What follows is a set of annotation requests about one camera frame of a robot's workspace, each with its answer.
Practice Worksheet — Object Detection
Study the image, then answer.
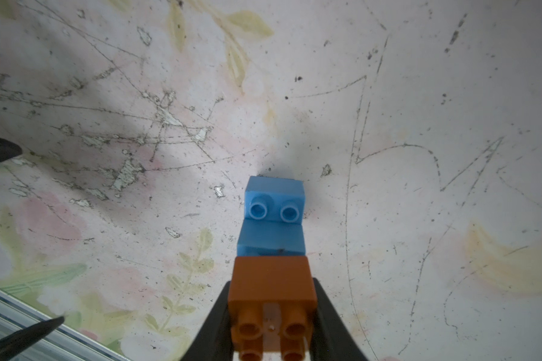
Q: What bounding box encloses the pink floral table mat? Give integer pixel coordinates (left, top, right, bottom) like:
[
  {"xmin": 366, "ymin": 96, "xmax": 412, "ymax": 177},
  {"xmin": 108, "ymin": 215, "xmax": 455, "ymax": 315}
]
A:
[{"xmin": 0, "ymin": 1, "xmax": 542, "ymax": 360}]

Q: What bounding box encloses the brown lego brick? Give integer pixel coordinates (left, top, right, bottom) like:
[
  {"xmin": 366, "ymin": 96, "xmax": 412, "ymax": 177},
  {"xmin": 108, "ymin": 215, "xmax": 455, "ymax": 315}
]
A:
[{"xmin": 227, "ymin": 256, "xmax": 318, "ymax": 360}]

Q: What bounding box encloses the small light blue lego brick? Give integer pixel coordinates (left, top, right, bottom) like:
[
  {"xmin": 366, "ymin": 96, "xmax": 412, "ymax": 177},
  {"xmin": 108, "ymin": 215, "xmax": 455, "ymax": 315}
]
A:
[{"xmin": 237, "ymin": 219, "xmax": 306, "ymax": 257}]

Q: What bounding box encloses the light blue long lego brick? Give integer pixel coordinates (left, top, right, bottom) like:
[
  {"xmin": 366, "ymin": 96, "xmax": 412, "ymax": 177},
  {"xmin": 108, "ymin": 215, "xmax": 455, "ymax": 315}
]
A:
[{"xmin": 245, "ymin": 176, "xmax": 306, "ymax": 224}]

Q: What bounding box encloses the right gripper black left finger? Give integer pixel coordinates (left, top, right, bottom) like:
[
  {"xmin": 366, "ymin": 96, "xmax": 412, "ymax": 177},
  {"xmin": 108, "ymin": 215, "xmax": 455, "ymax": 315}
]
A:
[{"xmin": 181, "ymin": 281, "xmax": 233, "ymax": 361}]

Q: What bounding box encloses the aluminium rail frame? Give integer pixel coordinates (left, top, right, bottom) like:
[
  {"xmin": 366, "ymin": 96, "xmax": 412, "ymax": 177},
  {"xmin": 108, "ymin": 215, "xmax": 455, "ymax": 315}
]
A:
[{"xmin": 0, "ymin": 290, "xmax": 126, "ymax": 360}]

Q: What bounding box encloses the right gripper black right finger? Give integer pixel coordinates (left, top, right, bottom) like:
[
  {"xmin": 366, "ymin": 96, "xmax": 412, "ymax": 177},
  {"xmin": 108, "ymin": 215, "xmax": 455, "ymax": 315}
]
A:
[{"xmin": 310, "ymin": 278, "xmax": 368, "ymax": 361}]

